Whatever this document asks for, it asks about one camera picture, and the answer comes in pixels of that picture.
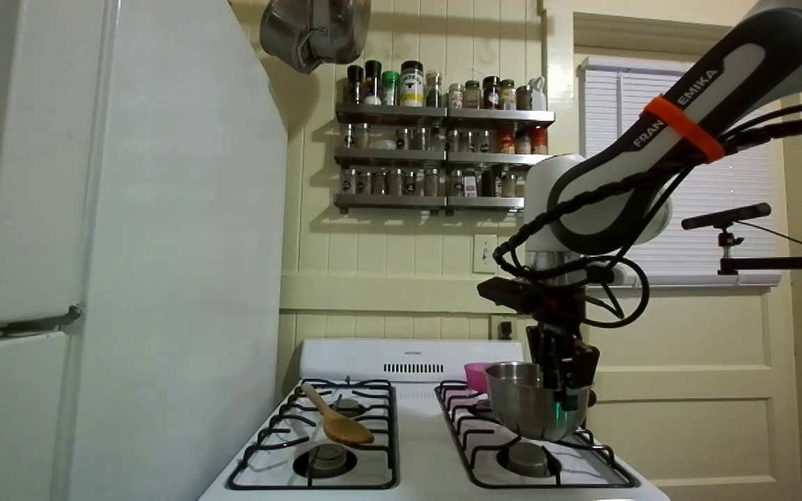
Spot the black cable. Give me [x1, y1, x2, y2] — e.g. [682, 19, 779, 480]
[734, 220, 802, 255]

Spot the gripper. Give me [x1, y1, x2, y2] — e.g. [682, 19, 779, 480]
[526, 299, 601, 412]

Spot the black stove grate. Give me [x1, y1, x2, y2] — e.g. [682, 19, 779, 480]
[434, 379, 640, 490]
[225, 378, 400, 491]

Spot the white refrigerator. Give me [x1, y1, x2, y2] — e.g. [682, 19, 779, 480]
[0, 0, 290, 501]

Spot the wall switch plate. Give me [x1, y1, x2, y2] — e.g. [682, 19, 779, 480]
[472, 233, 499, 275]

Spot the wooden spoon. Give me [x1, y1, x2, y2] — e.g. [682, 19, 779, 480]
[301, 383, 376, 447]

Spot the white gas stove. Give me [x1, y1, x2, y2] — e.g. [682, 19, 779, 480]
[198, 338, 671, 501]

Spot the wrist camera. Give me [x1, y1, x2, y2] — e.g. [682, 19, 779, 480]
[477, 276, 549, 315]

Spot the hanging metal pot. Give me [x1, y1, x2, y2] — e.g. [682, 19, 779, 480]
[259, 0, 372, 74]

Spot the stove burner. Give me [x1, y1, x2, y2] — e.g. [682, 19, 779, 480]
[292, 444, 359, 480]
[496, 441, 563, 479]
[328, 395, 368, 420]

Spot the wall socket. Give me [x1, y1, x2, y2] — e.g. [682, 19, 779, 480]
[489, 314, 519, 341]

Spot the metal spice rack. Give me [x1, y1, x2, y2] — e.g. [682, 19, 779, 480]
[333, 102, 556, 216]

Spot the silver metal bowl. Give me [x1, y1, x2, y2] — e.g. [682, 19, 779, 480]
[485, 361, 592, 443]

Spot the row of spice jars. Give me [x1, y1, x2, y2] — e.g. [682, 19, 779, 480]
[340, 166, 528, 199]
[340, 122, 549, 156]
[345, 59, 549, 111]

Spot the camera on mount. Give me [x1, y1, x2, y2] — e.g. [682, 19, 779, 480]
[680, 202, 802, 276]

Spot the pink bowl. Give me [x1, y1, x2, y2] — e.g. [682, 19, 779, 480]
[464, 362, 508, 395]

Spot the cream panel door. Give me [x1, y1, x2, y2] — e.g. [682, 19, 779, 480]
[572, 11, 802, 501]

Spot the window blind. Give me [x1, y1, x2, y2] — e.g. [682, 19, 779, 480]
[577, 56, 783, 287]

